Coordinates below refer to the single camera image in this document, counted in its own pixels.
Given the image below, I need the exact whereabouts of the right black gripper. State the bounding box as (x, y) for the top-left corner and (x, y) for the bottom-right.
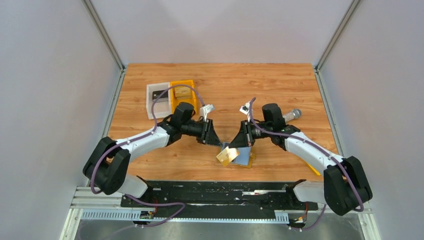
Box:
(228, 120), (272, 149)

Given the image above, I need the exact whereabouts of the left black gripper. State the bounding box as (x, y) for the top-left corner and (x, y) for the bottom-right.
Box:
(181, 118), (223, 147)

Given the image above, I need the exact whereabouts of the yellow leather card holder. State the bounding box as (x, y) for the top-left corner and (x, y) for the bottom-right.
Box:
(218, 142), (256, 168)

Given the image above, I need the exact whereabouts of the gold vip card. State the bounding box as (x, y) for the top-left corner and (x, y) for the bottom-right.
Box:
(174, 86), (192, 100)
(216, 146), (240, 167)

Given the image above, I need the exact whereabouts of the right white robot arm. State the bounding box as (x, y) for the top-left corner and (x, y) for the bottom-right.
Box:
(228, 102), (373, 216)

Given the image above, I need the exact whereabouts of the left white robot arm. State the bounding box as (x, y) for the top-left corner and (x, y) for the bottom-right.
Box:
(83, 102), (222, 207)

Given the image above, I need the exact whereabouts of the gold VIP card in bin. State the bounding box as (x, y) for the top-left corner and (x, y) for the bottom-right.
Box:
(174, 86), (192, 100)

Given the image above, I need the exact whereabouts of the black card in bin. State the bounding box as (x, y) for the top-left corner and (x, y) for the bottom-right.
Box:
(151, 90), (169, 103)

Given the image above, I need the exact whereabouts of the yellow plastic bin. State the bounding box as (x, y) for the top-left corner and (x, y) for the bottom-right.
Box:
(169, 79), (198, 113)

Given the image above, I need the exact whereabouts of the white plastic bin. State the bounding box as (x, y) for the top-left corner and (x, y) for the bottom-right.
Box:
(146, 82), (172, 120)

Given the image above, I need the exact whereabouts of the glitter silver microphone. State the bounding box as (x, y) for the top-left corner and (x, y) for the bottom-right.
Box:
(282, 108), (302, 123)

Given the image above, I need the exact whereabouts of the yellow plastic tool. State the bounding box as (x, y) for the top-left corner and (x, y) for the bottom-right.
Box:
(306, 163), (321, 176)

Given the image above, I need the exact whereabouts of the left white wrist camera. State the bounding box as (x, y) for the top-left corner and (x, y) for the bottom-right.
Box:
(199, 104), (216, 122)

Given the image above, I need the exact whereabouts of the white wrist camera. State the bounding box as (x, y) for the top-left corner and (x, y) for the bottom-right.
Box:
(199, 104), (216, 122)
(239, 102), (250, 116)

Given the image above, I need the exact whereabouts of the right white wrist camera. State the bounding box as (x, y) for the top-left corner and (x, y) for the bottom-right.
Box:
(239, 102), (250, 116)

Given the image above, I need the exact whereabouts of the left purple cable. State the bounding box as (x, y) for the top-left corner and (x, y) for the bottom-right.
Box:
(90, 84), (207, 228)

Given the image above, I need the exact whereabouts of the purple cable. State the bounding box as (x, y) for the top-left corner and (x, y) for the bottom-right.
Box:
(90, 84), (207, 228)
(248, 97), (365, 232)

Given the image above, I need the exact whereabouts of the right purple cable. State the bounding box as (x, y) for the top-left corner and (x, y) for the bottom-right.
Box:
(248, 97), (365, 232)

